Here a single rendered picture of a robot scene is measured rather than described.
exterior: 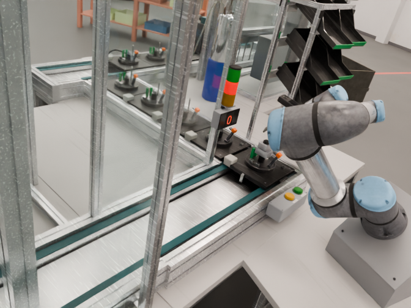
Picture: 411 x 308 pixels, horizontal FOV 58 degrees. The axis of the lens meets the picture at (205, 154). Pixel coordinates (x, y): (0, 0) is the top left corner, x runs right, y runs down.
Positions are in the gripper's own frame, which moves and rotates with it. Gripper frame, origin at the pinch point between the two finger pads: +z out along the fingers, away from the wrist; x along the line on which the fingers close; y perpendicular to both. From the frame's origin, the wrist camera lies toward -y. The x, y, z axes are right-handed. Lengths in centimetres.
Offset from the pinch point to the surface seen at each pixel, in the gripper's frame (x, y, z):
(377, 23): 1066, -184, 254
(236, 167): -11.5, 9.4, 17.2
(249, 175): -11.2, 14.6, 12.8
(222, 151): -6.6, -0.2, 25.2
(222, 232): -48, 27, 4
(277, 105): 97, -17, 54
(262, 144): -2.2, 5.3, 6.0
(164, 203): -83, 9, -23
